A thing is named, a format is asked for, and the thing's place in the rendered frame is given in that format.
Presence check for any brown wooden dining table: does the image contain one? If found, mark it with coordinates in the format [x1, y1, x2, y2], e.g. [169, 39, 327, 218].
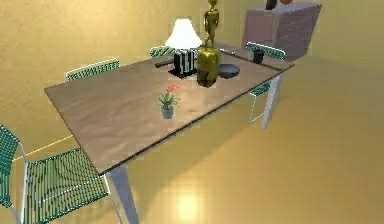
[44, 41, 296, 224]

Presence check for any purple chest of drawers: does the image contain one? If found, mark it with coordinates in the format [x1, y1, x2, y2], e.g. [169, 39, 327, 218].
[242, 1, 323, 62]

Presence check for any gold figure statue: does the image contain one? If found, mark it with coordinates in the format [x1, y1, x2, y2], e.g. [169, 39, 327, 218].
[196, 0, 222, 89]

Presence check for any black cup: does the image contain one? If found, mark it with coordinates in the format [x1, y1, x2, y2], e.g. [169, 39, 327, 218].
[252, 49, 265, 65]

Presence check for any small potted houseplant red flower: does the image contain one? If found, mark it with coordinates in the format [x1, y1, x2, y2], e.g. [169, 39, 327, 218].
[157, 84, 181, 120]

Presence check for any white shade striped table lamp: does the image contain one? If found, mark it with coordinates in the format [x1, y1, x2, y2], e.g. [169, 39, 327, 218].
[164, 18, 204, 79]

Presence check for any dark grey bowl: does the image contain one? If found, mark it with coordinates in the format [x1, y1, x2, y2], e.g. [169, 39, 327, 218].
[218, 63, 241, 80]

